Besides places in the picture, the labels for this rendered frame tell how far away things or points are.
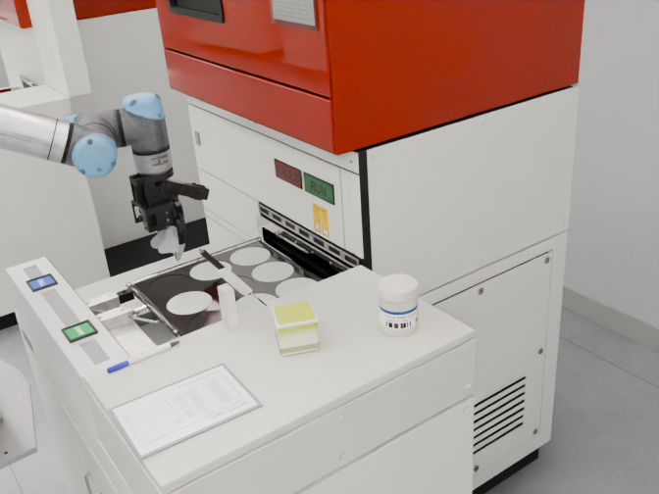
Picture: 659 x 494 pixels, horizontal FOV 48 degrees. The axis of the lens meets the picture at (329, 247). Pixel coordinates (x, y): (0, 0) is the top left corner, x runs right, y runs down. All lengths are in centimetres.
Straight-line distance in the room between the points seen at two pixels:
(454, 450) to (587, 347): 167
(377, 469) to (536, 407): 106
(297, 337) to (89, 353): 40
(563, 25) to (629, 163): 114
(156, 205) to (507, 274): 93
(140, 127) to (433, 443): 82
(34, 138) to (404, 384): 76
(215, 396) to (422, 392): 37
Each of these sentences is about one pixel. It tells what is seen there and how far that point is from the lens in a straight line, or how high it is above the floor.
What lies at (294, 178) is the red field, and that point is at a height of 110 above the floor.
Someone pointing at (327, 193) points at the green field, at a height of 110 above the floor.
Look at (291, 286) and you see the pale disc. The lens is 168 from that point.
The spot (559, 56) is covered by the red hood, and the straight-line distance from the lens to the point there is 190.
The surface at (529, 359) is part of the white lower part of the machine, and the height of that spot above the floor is 45.
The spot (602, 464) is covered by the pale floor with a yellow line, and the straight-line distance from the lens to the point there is 260.
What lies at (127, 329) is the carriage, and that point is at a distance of 166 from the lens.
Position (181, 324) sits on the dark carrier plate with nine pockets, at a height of 90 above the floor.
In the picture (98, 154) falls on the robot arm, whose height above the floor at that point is 132.
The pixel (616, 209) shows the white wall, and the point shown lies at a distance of 303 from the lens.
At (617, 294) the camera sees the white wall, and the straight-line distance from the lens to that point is 317.
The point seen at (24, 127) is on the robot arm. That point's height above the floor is 138.
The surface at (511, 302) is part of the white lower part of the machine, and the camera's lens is 204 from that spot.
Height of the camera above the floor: 172
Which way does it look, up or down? 26 degrees down
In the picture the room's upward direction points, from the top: 4 degrees counter-clockwise
